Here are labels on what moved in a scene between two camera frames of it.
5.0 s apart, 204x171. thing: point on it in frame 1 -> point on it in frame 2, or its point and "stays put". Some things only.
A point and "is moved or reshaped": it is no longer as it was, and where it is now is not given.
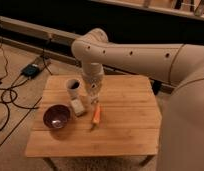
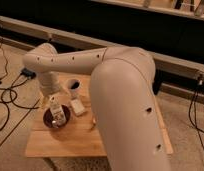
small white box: x=77 y=106 stays put
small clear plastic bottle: x=93 y=95 is moved or reshaped
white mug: x=72 y=87 stays put
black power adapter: x=30 y=70 stays put
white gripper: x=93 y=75 -> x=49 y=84
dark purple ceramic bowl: x=55 y=116 stays put
